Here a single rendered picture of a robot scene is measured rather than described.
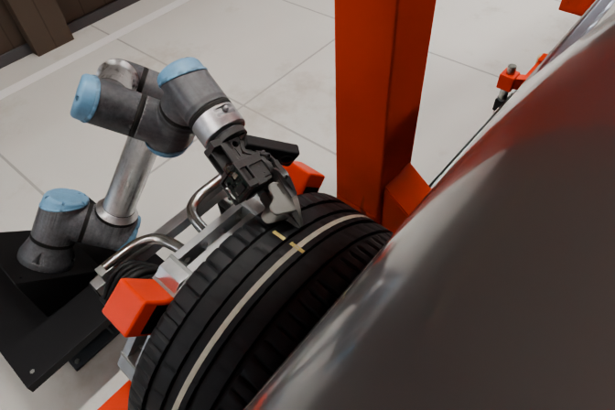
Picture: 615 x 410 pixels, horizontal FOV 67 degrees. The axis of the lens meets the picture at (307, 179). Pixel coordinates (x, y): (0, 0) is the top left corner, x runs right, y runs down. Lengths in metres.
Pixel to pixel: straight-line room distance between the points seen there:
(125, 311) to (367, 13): 0.72
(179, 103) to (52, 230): 1.07
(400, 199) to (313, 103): 1.73
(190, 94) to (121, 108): 0.15
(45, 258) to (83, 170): 1.11
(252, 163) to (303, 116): 2.08
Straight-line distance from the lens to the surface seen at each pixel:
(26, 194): 2.96
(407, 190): 1.34
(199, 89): 0.86
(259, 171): 0.81
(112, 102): 0.95
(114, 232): 1.82
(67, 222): 1.84
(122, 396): 1.09
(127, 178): 1.68
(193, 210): 1.11
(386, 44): 1.01
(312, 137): 2.73
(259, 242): 0.81
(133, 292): 0.84
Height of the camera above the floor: 1.84
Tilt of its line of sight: 48 degrees down
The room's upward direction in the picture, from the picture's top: 5 degrees counter-clockwise
